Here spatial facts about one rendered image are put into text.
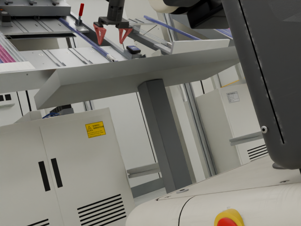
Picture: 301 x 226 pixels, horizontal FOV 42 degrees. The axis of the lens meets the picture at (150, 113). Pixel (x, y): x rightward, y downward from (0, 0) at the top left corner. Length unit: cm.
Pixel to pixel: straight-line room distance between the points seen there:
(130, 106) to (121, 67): 295
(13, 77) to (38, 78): 9
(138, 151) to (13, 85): 262
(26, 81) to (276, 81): 99
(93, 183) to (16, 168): 33
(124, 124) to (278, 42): 337
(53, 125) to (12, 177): 27
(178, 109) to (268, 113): 126
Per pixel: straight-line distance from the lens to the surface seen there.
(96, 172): 171
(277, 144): 51
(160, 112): 107
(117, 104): 382
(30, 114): 169
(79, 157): 169
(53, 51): 156
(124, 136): 378
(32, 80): 135
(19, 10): 185
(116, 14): 149
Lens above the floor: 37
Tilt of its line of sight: 6 degrees up
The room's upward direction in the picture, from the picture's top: 16 degrees counter-clockwise
